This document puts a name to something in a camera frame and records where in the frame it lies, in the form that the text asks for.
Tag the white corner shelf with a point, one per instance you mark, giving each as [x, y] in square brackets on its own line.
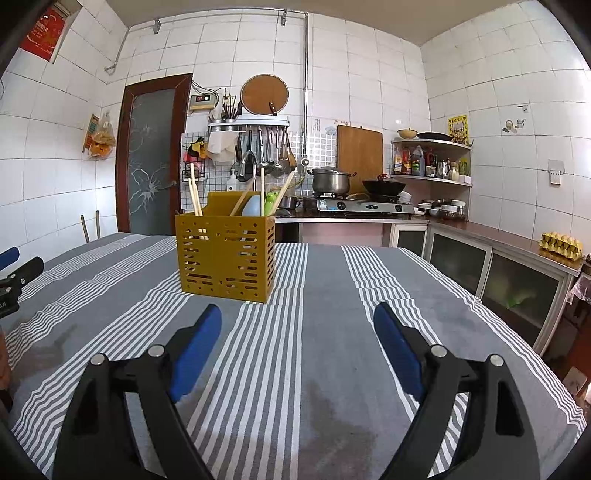
[455, 144]

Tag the silver wall utensil rack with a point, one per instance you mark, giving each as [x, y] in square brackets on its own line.
[249, 125]

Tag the row of condiment bottles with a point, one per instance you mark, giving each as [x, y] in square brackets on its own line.
[418, 161]

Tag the white lace cloth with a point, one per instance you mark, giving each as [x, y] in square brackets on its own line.
[579, 286]

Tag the yellow perforated utensil holder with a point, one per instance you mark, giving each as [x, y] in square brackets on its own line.
[221, 258]

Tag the brown frosted glass door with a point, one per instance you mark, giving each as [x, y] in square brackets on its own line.
[147, 161]

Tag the wooden stick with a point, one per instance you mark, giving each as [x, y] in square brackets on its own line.
[84, 228]
[98, 224]

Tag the yellow wall poster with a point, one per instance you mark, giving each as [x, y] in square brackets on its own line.
[458, 129]

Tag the white hanging cloth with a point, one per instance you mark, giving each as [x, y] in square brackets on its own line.
[221, 146]

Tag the kitchen cabinet with glass doors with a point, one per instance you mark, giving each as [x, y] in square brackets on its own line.
[457, 256]

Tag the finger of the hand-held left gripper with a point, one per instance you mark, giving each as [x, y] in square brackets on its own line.
[27, 270]
[9, 256]

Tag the beige digital display box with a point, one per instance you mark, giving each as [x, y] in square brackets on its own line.
[202, 100]

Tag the grey white striped tablecloth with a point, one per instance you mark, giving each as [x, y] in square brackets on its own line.
[323, 346]

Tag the row of hanging kitchen utensils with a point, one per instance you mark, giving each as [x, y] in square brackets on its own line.
[265, 152]

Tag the black shallow pan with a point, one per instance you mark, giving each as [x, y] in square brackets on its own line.
[434, 136]

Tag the vertical metal pipe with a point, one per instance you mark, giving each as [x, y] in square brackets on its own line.
[304, 92]

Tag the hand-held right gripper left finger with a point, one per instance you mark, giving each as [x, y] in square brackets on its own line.
[196, 355]

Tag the white lattice wall panel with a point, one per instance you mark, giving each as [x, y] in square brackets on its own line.
[321, 152]

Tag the white floor power socket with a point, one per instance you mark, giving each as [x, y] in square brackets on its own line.
[575, 381]

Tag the yellow and black hanging item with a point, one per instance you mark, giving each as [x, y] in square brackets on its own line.
[198, 147]

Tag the white sticker wall hooks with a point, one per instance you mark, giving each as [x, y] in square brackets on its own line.
[509, 125]

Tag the small steel pot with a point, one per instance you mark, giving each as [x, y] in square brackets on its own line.
[290, 202]

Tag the white soap bottle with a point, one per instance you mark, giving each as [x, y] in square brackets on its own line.
[232, 182]

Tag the yellow egg carton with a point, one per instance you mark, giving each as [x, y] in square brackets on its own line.
[561, 244]

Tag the steel gas stove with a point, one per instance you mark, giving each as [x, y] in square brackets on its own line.
[360, 207]

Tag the steel faucet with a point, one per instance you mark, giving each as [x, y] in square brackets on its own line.
[255, 177]

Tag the rectangular wooden cutting board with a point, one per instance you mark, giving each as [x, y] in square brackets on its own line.
[360, 152]

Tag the pile of bowls and dishes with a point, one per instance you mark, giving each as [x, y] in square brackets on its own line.
[443, 210]

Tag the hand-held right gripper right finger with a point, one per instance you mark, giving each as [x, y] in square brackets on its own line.
[399, 353]

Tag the hanging orange plastic bag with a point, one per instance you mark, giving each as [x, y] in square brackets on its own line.
[102, 138]

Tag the black wok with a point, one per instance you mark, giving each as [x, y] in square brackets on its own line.
[383, 187]

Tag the beige bowl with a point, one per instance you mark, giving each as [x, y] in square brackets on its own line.
[407, 134]

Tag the red wall poster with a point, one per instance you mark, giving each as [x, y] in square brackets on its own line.
[46, 32]

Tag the light blue plastic spoon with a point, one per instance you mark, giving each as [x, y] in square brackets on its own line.
[253, 205]

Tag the steel cooking pot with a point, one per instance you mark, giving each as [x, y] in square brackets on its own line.
[330, 181]

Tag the cup of dark chopsticks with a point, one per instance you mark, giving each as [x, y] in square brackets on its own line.
[229, 110]

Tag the round wooden board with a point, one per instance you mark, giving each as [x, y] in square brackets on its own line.
[263, 94]

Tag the grey wall pipe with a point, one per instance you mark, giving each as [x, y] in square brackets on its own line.
[121, 44]

